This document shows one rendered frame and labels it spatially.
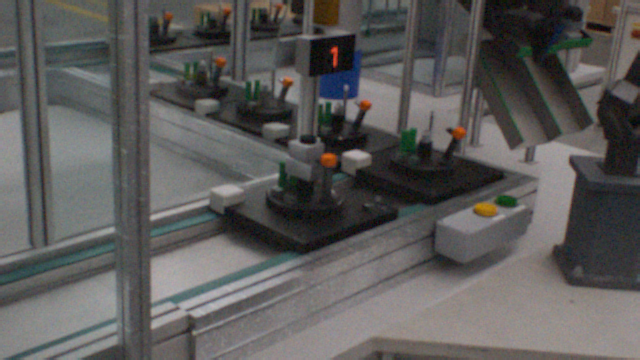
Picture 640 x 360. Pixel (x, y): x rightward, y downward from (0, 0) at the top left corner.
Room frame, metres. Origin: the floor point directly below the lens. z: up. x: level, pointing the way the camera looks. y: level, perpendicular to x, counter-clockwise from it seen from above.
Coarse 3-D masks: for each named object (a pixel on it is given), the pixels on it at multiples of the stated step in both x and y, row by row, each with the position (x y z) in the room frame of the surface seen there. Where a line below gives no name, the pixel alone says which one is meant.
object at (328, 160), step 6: (324, 156) 1.31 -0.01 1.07; (330, 156) 1.31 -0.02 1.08; (318, 162) 1.33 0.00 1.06; (324, 162) 1.31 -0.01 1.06; (330, 162) 1.31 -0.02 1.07; (324, 168) 1.31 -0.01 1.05; (330, 168) 1.31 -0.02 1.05; (324, 174) 1.31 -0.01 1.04; (330, 174) 1.31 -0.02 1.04; (324, 180) 1.31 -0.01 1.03; (330, 180) 1.32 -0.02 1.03; (324, 186) 1.31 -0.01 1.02; (330, 186) 1.32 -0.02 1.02; (324, 192) 1.31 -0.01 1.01; (330, 192) 1.32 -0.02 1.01
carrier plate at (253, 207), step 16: (256, 192) 1.39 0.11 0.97; (352, 192) 1.42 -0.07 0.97; (224, 208) 1.32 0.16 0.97; (240, 208) 1.31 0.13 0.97; (256, 208) 1.32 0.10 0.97; (352, 208) 1.35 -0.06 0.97; (384, 208) 1.35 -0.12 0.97; (256, 224) 1.26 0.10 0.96; (272, 224) 1.25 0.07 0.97; (288, 224) 1.26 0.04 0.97; (304, 224) 1.26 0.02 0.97; (320, 224) 1.27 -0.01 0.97; (336, 224) 1.27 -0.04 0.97; (352, 224) 1.27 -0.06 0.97; (368, 224) 1.30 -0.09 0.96; (288, 240) 1.21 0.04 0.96; (304, 240) 1.20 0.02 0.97; (320, 240) 1.21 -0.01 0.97; (336, 240) 1.24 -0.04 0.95
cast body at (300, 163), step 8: (304, 136) 1.35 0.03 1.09; (312, 136) 1.36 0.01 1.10; (296, 144) 1.34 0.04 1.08; (304, 144) 1.34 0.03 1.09; (312, 144) 1.34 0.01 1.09; (320, 144) 1.35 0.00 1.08; (296, 152) 1.34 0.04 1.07; (304, 152) 1.33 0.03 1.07; (312, 152) 1.33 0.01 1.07; (320, 152) 1.35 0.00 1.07; (288, 160) 1.35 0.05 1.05; (296, 160) 1.34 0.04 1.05; (304, 160) 1.33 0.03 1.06; (312, 160) 1.33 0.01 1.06; (288, 168) 1.35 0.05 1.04; (296, 168) 1.34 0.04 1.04; (304, 168) 1.33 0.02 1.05; (312, 168) 1.32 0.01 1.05; (320, 168) 1.33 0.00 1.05; (296, 176) 1.34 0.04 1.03; (304, 176) 1.33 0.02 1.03; (312, 176) 1.32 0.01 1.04; (320, 176) 1.33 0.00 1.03
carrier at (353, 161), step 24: (432, 120) 1.66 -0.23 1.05; (408, 144) 1.63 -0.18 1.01; (432, 144) 1.59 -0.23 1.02; (360, 168) 1.56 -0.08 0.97; (384, 168) 1.57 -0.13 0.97; (408, 168) 1.54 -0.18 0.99; (432, 168) 1.53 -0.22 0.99; (456, 168) 1.57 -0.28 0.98; (480, 168) 1.61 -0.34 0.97; (408, 192) 1.47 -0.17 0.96; (432, 192) 1.45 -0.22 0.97; (456, 192) 1.48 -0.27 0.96
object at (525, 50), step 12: (456, 0) 1.86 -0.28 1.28; (468, 0) 1.83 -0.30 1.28; (492, 0) 1.91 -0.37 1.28; (468, 12) 1.82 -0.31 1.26; (492, 12) 1.77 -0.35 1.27; (492, 24) 1.76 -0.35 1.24; (504, 36) 1.73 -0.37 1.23; (516, 36) 1.79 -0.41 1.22; (528, 36) 1.81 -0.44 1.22; (516, 48) 1.71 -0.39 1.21; (528, 48) 1.71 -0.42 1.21; (552, 48) 1.76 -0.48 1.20
